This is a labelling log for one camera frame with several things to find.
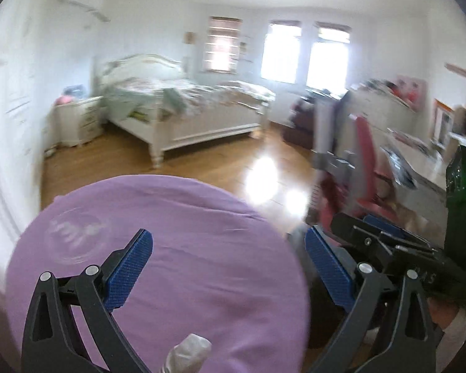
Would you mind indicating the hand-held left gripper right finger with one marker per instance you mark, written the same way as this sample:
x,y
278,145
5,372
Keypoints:
x,y
328,268

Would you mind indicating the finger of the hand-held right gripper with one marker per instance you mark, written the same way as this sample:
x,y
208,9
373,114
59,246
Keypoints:
x,y
357,233
388,227

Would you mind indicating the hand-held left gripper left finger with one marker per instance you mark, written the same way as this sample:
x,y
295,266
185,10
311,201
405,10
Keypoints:
x,y
128,272

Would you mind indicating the clear plastic bag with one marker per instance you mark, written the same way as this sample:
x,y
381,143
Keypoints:
x,y
186,353

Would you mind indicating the person's right forearm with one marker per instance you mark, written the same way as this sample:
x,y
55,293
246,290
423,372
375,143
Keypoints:
x,y
462,338

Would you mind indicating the black plastic packet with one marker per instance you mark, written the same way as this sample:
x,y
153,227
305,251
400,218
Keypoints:
x,y
400,169

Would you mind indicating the white desk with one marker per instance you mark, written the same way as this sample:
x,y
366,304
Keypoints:
x,y
423,178

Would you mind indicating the clear round plastic lid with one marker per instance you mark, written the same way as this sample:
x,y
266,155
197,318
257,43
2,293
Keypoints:
x,y
75,237

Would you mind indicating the purple tablecloth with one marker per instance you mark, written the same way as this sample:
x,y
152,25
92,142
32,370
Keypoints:
x,y
198,260

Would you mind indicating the pink desk chair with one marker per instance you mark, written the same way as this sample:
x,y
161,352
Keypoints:
x,y
367,155

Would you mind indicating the white tower air purifier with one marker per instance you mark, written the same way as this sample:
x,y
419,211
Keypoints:
x,y
326,132

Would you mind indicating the dark red bag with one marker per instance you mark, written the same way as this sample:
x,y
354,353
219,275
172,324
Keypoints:
x,y
297,128

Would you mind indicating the white dresser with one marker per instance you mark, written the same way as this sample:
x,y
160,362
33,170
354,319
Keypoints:
x,y
380,105

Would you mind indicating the pink photo canvas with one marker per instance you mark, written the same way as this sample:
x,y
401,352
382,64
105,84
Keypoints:
x,y
411,93

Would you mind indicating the white nightstand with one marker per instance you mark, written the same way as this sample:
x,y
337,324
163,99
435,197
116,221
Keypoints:
x,y
79,122

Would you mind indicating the white bed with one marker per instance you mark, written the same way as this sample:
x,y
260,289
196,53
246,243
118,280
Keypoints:
x,y
186,108

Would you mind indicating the bright window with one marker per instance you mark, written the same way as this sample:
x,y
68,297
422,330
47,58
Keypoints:
x,y
281,52
328,58

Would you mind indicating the pink plush toy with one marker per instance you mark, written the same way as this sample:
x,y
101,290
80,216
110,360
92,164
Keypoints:
x,y
64,100

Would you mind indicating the blue bottle pack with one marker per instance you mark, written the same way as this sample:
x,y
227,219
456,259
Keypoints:
x,y
73,90

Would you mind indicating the window with striped blind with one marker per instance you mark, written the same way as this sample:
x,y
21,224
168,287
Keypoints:
x,y
222,44

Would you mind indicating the orange picture frame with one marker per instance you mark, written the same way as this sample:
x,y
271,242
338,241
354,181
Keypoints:
x,y
444,122

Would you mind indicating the small yellow wall frame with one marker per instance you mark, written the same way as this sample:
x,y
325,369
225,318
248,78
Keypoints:
x,y
190,37

